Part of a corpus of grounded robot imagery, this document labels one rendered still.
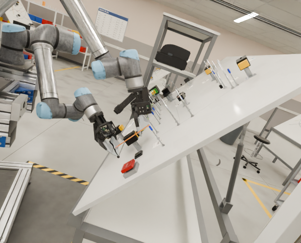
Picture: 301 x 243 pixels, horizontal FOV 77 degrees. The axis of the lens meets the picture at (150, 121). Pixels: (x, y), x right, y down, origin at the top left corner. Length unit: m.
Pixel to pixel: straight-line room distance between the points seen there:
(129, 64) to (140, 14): 7.80
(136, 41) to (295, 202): 8.24
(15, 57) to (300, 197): 1.50
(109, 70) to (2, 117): 0.55
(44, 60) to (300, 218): 1.02
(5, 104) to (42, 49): 0.30
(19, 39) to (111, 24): 7.26
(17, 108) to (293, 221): 1.02
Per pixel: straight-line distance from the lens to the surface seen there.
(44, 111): 0.94
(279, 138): 5.24
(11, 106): 1.05
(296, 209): 0.40
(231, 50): 8.97
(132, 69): 0.78
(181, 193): 1.27
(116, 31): 8.57
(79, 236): 0.93
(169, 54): 1.85
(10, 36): 1.50
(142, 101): 0.81
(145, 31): 8.46
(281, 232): 0.42
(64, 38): 1.13
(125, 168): 0.71
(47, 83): 0.99
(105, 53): 0.91
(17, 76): 1.53
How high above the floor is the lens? 1.52
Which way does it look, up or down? 19 degrees down
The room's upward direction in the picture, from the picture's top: 20 degrees clockwise
